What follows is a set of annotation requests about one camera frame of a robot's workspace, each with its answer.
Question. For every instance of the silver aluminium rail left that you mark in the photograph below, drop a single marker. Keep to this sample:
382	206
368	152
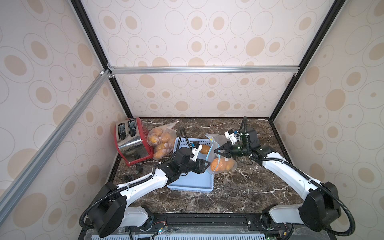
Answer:
20	185

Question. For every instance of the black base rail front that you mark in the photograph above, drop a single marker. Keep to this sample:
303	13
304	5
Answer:
214	227

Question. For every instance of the clear zipper bag blue strip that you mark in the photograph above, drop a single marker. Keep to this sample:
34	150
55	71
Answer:
216	142

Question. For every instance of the red and chrome toaster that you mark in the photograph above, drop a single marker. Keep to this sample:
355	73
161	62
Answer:
131	141

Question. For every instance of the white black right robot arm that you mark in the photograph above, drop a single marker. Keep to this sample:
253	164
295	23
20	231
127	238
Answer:
322	210

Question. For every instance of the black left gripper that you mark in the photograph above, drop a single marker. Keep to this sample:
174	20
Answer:
200	167

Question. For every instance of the clear zipper bag pink strip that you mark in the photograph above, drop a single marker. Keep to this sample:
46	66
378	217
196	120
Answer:
166	146
160	134

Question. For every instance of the silver aluminium rail back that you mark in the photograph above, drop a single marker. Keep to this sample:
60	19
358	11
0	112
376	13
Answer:
207	70

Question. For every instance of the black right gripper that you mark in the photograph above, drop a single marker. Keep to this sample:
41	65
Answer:
229	149

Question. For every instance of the light blue plastic basket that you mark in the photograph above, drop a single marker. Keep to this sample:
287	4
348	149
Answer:
201	183

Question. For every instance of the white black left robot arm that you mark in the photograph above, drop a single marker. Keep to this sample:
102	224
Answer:
111	208

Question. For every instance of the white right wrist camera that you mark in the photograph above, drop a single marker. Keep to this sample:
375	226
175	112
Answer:
232	136

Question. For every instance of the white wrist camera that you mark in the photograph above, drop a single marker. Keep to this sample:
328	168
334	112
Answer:
195	147
232	136

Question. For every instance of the silver aluminium rail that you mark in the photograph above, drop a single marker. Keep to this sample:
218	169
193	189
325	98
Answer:
207	70
20	185

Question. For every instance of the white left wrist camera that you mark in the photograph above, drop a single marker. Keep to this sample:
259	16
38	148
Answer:
195	147

